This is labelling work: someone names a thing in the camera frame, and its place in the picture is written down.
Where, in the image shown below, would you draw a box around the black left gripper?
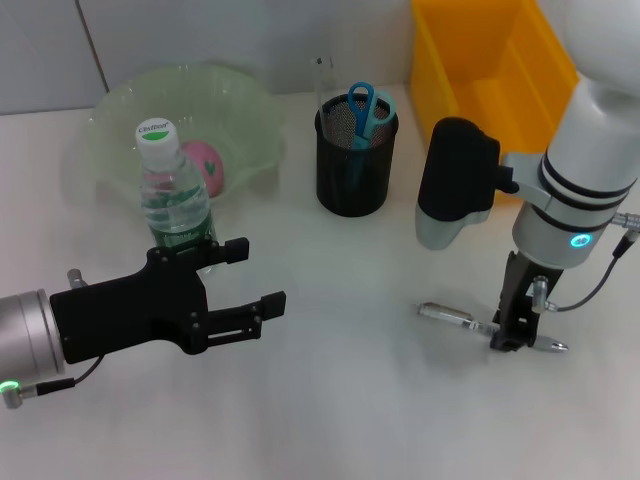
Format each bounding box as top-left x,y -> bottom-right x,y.
49,237 -> 288,365

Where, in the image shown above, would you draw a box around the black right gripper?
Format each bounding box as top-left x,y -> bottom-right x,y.
488,249 -> 565,352

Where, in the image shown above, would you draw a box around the silver clear pen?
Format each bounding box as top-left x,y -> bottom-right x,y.
413,301 -> 570,354

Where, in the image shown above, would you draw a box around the clear green-label water bottle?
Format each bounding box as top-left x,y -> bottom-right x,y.
134,117 -> 222,274

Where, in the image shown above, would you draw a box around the pink peach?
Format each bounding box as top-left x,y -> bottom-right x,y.
180,141 -> 226,199

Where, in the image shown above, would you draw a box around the blue teal scissors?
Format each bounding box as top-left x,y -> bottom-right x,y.
343,82 -> 396,195

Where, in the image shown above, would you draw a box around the clear plastic ruler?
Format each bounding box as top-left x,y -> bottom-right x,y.
310,56 -> 337,141

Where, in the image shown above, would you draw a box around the black mesh pen cup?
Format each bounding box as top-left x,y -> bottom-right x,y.
314,93 -> 400,218

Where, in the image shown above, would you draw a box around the green glass fruit plate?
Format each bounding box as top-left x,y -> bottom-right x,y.
62,62 -> 289,221

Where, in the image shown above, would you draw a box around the yellow plastic bin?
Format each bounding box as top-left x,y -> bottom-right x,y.
410,0 -> 581,207

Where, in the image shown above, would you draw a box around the grey right arm cable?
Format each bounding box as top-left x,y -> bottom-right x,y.
530,212 -> 640,314

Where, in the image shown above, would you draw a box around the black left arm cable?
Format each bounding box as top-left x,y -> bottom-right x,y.
2,355 -> 106,409

